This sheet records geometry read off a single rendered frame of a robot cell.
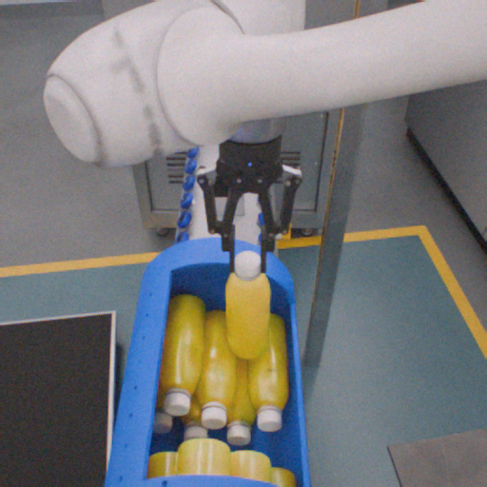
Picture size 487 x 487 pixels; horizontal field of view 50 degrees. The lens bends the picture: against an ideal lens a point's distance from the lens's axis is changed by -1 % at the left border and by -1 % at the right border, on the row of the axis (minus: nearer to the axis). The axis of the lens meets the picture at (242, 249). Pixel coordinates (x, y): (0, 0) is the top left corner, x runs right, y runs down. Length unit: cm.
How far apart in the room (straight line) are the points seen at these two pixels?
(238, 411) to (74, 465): 107
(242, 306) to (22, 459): 132
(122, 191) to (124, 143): 263
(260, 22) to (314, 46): 15
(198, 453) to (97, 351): 144
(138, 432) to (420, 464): 46
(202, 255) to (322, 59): 56
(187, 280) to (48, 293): 166
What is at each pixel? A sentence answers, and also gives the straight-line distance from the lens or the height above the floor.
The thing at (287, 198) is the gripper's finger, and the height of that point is 142.
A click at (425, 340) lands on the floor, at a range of 239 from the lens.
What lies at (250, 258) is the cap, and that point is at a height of 129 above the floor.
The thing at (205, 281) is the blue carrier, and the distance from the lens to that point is 96.
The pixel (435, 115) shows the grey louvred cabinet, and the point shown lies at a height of 33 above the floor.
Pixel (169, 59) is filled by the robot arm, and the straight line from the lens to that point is 39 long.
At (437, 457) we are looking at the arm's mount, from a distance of 96.
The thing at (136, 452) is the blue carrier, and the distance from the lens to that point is 71.
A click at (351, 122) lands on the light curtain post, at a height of 113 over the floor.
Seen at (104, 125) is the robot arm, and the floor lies 165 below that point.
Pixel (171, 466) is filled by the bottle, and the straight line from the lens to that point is 77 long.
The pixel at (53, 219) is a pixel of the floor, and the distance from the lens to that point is 295.
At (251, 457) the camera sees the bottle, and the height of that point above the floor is 115.
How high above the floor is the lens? 185
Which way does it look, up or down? 45 degrees down
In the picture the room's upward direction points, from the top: straight up
